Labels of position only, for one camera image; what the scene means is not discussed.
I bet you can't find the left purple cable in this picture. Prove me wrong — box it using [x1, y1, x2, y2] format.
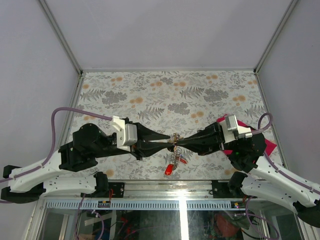
[0, 107, 115, 204]

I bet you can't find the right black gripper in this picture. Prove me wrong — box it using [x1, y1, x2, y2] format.
[175, 121, 239, 156]

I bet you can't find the pink cloth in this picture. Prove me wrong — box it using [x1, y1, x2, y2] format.
[216, 114, 277, 156]

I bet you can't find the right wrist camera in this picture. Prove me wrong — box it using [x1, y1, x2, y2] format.
[219, 114, 253, 144]

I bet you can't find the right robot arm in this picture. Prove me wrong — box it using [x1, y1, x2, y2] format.
[176, 119, 320, 228]

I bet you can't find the key bunch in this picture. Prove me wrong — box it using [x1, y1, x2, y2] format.
[164, 133, 188, 176]

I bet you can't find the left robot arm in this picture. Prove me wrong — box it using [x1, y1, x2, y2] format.
[0, 119, 173, 204]

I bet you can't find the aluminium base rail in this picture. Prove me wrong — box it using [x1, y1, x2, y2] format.
[45, 180, 246, 211]

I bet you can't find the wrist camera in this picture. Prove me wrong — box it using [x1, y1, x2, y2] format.
[219, 114, 253, 144]
[111, 115, 138, 152]

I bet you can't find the floral table mat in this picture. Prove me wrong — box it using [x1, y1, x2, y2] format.
[73, 70, 266, 180]

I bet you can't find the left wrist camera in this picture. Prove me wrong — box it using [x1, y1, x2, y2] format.
[111, 115, 138, 152]

